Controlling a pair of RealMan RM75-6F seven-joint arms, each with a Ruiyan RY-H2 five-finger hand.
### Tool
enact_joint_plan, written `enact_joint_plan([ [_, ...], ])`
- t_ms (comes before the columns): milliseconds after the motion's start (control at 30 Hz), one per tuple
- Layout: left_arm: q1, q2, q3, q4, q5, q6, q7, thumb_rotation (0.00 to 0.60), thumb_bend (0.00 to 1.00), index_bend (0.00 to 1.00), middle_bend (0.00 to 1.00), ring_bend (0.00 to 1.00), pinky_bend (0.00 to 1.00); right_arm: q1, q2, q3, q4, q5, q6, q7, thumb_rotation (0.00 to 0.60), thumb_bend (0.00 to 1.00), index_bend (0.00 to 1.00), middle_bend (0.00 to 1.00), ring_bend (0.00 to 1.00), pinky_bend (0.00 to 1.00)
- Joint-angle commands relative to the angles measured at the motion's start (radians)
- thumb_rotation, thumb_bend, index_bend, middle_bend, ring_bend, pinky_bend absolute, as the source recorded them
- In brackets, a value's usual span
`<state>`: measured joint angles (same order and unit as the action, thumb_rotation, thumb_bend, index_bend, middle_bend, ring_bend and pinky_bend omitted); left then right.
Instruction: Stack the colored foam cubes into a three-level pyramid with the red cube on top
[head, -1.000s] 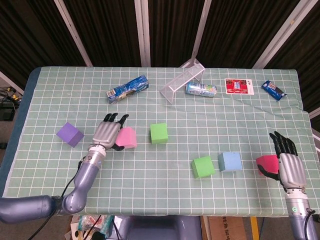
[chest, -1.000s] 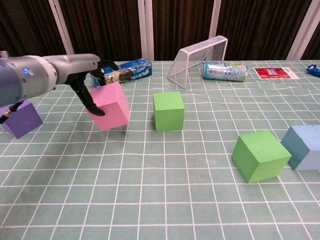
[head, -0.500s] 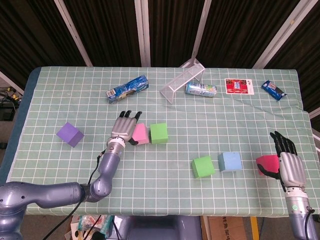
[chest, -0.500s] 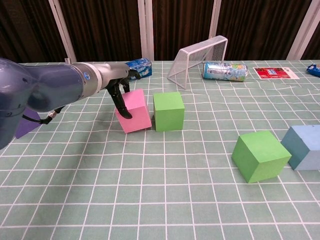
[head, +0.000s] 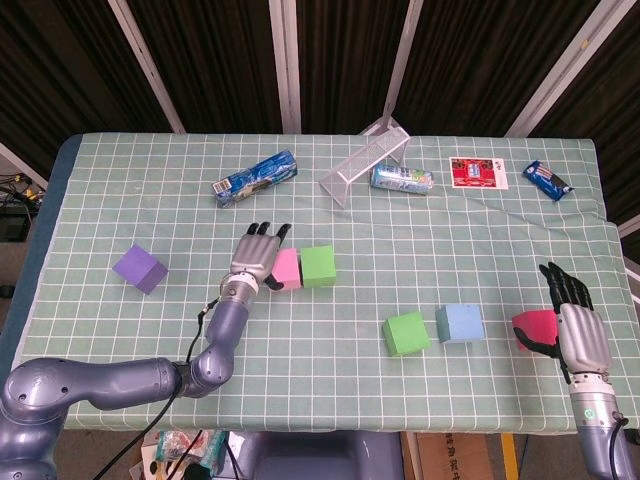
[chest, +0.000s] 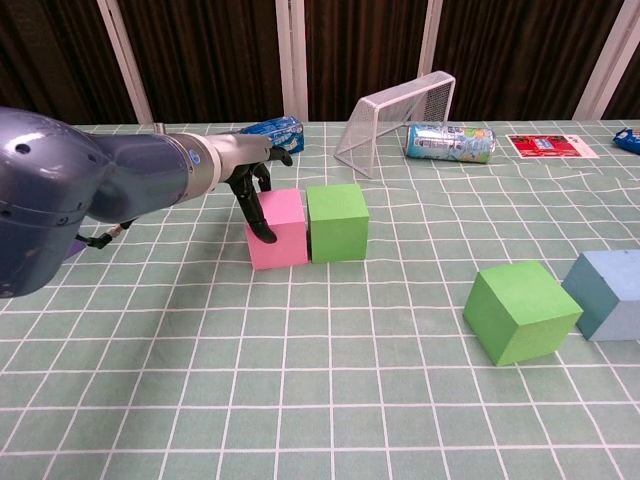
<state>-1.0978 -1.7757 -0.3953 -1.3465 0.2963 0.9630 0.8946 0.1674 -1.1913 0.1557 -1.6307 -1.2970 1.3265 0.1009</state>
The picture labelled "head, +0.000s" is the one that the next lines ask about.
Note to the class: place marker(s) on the blue grey robot torso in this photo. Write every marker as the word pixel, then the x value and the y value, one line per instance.
pixel 320 457

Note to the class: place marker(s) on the purple foam cube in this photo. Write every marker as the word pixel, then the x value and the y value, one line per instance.
pixel 140 270

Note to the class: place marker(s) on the red white printed card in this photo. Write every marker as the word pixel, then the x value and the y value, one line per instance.
pixel 475 173

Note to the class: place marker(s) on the red foam cube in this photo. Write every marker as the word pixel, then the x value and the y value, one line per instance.
pixel 537 327

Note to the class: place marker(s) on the small dark blue cookie packet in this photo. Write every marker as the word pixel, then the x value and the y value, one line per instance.
pixel 547 181

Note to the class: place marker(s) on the brown cardboard box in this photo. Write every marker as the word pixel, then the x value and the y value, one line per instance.
pixel 450 460

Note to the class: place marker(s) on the black equipment box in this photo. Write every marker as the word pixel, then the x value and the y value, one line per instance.
pixel 12 226

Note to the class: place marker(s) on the white printed paper bag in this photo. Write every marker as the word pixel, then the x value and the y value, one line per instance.
pixel 147 457

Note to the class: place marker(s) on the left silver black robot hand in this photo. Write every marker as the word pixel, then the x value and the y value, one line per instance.
pixel 252 255

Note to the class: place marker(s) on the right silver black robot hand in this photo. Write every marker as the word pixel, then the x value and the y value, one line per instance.
pixel 582 340

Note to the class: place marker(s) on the left blue grey robot arm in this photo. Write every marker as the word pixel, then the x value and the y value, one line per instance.
pixel 100 382

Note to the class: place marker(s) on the teal snack bag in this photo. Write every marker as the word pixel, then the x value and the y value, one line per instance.
pixel 172 445

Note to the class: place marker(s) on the green foam cube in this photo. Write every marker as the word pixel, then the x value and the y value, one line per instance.
pixel 317 265
pixel 405 335

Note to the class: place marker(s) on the pink foam cube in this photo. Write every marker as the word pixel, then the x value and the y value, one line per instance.
pixel 287 267

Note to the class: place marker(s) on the light blue foam cube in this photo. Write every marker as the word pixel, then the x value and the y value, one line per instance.
pixel 460 325

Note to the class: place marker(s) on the white metal frame bar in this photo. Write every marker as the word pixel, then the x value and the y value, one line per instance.
pixel 22 164
pixel 631 227

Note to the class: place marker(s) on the dark brown curtain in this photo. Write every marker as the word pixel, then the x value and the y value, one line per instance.
pixel 225 60

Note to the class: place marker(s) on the green checked tablecloth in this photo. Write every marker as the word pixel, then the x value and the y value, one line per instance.
pixel 320 380

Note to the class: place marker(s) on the white metal frame post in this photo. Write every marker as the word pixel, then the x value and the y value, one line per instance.
pixel 285 65
pixel 145 65
pixel 567 60
pixel 405 55

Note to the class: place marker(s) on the long blue cookie package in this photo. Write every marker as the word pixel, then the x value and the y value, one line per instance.
pixel 255 177

